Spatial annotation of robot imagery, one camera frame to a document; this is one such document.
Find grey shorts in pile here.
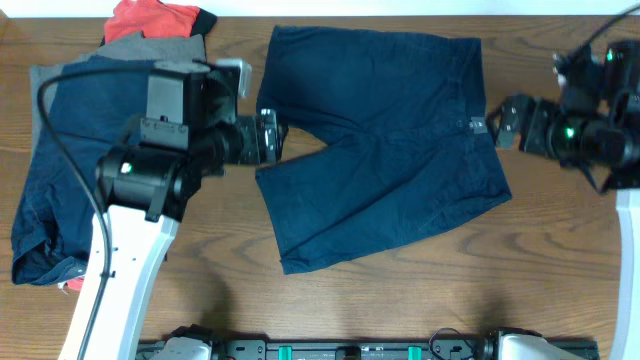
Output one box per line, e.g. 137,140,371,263
29,33,206,154

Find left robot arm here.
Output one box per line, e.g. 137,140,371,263
60,59,284,359

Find red garment with black trim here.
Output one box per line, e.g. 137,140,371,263
50,0,217,291

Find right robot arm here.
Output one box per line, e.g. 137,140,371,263
482,40,639,359

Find navy shorts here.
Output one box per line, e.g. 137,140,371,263
11,56,152,286
256,26,512,274

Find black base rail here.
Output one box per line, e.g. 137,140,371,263
133,325,600,360

